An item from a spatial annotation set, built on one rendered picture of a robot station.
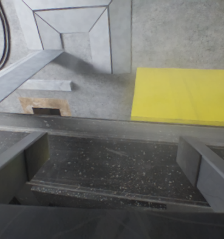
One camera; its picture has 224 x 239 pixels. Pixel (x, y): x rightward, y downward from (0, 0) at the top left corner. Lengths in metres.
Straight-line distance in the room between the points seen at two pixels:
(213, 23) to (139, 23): 0.30
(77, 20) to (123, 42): 0.22
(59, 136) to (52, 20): 0.54
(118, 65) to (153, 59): 0.17
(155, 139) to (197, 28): 0.51
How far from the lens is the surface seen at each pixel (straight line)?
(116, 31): 0.84
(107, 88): 0.96
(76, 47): 0.92
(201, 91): 0.73
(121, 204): 0.38
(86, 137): 0.59
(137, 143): 0.56
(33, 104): 1.22
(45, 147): 0.17
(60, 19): 0.91
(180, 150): 0.17
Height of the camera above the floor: 0.84
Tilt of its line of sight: 51 degrees down
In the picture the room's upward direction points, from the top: 165 degrees counter-clockwise
